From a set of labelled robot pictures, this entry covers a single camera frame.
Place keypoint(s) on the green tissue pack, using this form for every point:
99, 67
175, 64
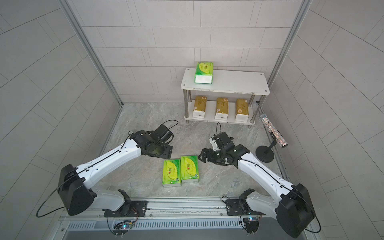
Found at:
204, 73
171, 173
189, 169

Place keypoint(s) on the circuit board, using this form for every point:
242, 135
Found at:
251, 225
120, 229

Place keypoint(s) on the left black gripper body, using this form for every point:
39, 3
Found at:
158, 144

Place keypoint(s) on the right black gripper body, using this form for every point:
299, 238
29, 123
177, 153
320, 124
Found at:
220, 156

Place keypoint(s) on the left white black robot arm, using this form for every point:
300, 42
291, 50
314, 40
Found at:
76, 184

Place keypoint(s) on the right circuit board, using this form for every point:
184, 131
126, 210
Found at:
251, 225

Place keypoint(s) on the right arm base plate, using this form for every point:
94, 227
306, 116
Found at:
234, 208

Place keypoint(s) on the aluminium rail frame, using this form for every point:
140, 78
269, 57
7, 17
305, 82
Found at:
186, 208

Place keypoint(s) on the sparkly tube on black stand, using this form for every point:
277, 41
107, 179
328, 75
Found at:
265, 153

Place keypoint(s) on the white two-tier shelf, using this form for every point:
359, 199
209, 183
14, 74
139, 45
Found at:
225, 82

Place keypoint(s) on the gold tissue pack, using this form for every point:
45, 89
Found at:
222, 109
242, 110
199, 110

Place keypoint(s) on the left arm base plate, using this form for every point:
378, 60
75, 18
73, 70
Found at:
128, 209

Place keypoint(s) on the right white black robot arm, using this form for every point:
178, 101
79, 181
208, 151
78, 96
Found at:
277, 188

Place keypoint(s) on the left circuit board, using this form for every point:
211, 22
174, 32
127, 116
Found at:
120, 229

